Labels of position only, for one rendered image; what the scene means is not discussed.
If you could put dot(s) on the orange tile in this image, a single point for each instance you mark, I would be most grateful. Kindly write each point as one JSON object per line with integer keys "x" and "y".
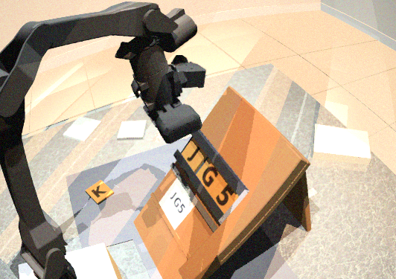
{"x": 99, "y": 191}
{"x": 224, "y": 195}
{"x": 209, "y": 175}

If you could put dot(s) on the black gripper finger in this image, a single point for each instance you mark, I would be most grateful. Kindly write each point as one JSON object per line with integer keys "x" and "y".
{"x": 153, "y": 119}
{"x": 150, "y": 113}

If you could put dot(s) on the tan square letter tile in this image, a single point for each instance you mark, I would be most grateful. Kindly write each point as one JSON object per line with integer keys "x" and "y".
{"x": 194, "y": 155}

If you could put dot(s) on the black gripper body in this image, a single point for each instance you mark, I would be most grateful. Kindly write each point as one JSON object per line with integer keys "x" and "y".
{"x": 176, "y": 119}

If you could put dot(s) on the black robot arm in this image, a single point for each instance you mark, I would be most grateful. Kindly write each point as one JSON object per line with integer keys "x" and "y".
{"x": 43, "y": 246}

